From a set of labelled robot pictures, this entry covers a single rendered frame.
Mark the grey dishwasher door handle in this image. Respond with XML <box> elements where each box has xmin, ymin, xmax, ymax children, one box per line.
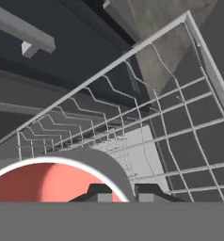
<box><xmin>0</xmin><ymin>2</ymin><xmax>56</xmax><ymax>59</ymax></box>

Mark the grey cup with pink inside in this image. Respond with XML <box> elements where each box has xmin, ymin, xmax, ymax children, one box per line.
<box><xmin>0</xmin><ymin>147</ymin><xmax>136</xmax><ymax>203</ymax></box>

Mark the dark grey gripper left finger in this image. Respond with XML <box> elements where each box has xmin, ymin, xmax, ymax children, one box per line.
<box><xmin>67</xmin><ymin>184</ymin><xmax>113</xmax><ymax>203</ymax></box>

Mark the white wire dishwasher rack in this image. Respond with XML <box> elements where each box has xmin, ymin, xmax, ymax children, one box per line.
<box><xmin>15</xmin><ymin>9</ymin><xmax>224</xmax><ymax>203</ymax></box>

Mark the dark dishwasher door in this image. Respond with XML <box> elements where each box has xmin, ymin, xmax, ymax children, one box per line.
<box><xmin>0</xmin><ymin>0</ymin><xmax>155</xmax><ymax>154</ymax></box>

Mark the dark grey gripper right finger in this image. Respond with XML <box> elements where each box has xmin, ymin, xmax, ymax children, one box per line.
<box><xmin>135</xmin><ymin>184</ymin><xmax>184</xmax><ymax>203</ymax></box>

